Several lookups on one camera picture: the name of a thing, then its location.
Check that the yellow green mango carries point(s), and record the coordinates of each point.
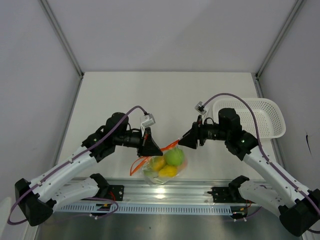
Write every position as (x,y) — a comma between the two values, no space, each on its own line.
(157,163)

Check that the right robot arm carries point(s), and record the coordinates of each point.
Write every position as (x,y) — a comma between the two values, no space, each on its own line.
(296,206)

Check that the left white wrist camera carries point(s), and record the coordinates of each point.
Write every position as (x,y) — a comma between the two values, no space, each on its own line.
(146,121)

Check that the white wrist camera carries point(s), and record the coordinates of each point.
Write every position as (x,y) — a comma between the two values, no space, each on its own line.
(201,109)
(146,121)

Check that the orange pink peach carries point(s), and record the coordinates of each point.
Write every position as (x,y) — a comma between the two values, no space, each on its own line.
(184,164)

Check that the white slotted cable duct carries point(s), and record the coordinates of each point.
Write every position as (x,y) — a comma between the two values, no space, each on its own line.
(163,209)

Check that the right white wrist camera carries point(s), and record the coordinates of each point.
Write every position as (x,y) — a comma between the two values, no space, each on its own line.
(201,109)

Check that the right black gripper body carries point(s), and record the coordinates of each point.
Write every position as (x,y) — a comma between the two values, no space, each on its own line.
(210,132)

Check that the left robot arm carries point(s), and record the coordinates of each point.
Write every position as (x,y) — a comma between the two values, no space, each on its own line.
(37,212)

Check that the aluminium mounting rail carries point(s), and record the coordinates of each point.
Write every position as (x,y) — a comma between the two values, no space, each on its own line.
(162,192)

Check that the white perforated plastic basket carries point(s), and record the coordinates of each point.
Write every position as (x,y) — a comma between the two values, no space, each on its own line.
(269,118)

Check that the clear zip top bag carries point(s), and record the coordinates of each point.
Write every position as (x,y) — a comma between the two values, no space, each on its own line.
(143,163)

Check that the green apple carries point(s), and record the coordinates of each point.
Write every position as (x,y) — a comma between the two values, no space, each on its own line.
(174,157)

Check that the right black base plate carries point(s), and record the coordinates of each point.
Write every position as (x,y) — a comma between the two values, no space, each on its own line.
(226,195)

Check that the white cauliflower with leaves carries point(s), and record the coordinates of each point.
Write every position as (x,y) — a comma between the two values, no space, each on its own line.
(151,177)

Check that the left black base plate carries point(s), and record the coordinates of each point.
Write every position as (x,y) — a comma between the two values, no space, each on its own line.
(113,192)

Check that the aluminium frame post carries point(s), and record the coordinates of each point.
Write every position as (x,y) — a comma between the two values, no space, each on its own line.
(284,30)
(53,21)

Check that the right aluminium frame post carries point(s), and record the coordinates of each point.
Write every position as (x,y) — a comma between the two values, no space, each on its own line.
(284,30)

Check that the left aluminium frame post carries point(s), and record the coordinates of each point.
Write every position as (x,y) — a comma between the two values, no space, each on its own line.
(53,21)

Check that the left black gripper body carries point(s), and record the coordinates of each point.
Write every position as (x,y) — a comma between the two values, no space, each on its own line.
(129,139)

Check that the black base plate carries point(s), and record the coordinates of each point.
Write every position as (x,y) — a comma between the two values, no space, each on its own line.
(226,195)
(113,192)

